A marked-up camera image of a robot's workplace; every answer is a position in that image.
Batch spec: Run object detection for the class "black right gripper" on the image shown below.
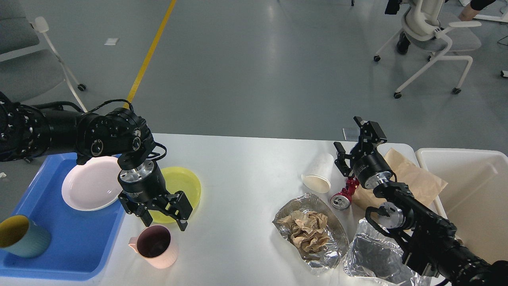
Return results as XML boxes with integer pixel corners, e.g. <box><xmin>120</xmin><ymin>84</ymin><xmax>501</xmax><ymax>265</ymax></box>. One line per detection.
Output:
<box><xmin>333</xmin><ymin>116</ymin><xmax>394</xmax><ymax>189</ymax></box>

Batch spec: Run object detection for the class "foil tray with paper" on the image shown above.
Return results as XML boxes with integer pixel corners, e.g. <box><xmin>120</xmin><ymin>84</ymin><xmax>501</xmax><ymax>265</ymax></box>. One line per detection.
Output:
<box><xmin>272</xmin><ymin>193</ymin><xmax>350</xmax><ymax>275</ymax></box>

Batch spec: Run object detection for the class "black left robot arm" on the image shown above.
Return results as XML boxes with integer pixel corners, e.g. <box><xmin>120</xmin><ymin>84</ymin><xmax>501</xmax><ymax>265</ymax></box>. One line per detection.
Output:
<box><xmin>0</xmin><ymin>94</ymin><xmax>193</xmax><ymax>231</ymax></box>

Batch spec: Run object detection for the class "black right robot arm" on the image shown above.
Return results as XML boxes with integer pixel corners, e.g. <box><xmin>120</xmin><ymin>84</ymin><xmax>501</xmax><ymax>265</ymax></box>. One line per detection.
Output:
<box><xmin>334</xmin><ymin>116</ymin><xmax>508</xmax><ymax>286</ymax></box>

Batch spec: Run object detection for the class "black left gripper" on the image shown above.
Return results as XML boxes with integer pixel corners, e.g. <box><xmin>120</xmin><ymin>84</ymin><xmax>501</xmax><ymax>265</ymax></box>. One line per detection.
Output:
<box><xmin>118</xmin><ymin>160</ymin><xmax>193</xmax><ymax>231</ymax></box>

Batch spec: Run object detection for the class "crushed red soda can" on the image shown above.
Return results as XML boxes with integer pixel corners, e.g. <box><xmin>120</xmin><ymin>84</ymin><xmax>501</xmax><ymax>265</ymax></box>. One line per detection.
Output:
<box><xmin>330</xmin><ymin>177</ymin><xmax>360</xmax><ymax>211</ymax></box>

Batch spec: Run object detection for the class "teal yellow mug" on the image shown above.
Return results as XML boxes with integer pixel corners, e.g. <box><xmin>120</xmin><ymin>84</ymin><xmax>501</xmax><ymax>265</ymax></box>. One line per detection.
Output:
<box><xmin>0</xmin><ymin>214</ymin><xmax>52</xmax><ymax>258</ymax></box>

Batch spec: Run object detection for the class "white paper cup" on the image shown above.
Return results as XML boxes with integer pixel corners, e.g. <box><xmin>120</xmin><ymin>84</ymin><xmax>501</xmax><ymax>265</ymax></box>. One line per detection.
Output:
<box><xmin>301</xmin><ymin>153</ymin><xmax>334</xmax><ymax>193</ymax></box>

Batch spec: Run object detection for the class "beige plastic bin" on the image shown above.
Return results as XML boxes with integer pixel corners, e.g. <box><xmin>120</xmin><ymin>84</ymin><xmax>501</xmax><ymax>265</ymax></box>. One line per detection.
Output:
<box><xmin>416</xmin><ymin>148</ymin><xmax>508</xmax><ymax>264</ymax></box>

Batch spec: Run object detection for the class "pink ribbed mug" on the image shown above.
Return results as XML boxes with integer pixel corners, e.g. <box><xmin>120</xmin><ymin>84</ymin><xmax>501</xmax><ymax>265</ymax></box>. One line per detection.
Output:
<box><xmin>128</xmin><ymin>225</ymin><xmax>179</xmax><ymax>269</ymax></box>

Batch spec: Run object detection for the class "crumpled aluminium foil sheet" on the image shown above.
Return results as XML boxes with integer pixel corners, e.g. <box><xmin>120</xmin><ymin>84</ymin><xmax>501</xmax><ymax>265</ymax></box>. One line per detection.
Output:
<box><xmin>343</xmin><ymin>218</ymin><xmax>431</xmax><ymax>286</ymax></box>

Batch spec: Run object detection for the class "blue plastic tray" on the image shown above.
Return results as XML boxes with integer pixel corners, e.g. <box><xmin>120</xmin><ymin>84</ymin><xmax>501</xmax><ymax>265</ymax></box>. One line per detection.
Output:
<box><xmin>0</xmin><ymin>153</ymin><xmax>125</xmax><ymax>281</ymax></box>

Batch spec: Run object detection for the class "crumpled brown paper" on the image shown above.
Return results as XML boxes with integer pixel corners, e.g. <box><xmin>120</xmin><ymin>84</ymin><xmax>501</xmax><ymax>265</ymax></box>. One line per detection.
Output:
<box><xmin>276</xmin><ymin>210</ymin><xmax>330</xmax><ymax>253</ymax></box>

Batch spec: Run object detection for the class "white office chair right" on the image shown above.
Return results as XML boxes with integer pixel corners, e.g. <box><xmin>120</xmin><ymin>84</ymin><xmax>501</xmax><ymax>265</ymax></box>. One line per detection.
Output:
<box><xmin>374</xmin><ymin>0</ymin><xmax>481</xmax><ymax>99</ymax></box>

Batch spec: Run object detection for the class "brown paper bag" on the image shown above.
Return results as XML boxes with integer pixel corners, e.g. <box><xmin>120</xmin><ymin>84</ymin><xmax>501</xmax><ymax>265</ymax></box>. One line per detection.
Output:
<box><xmin>352</xmin><ymin>148</ymin><xmax>448</xmax><ymax>210</ymax></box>

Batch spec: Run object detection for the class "yellow plastic plate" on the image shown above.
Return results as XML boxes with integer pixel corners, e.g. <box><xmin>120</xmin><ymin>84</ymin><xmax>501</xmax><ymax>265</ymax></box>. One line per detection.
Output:
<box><xmin>161</xmin><ymin>166</ymin><xmax>202</xmax><ymax>210</ymax></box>

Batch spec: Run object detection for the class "grey office chair left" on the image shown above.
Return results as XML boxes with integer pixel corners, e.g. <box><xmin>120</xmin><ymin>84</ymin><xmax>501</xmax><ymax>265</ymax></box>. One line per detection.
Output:
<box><xmin>0</xmin><ymin>0</ymin><xmax>87</xmax><ymax>112</ymax></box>

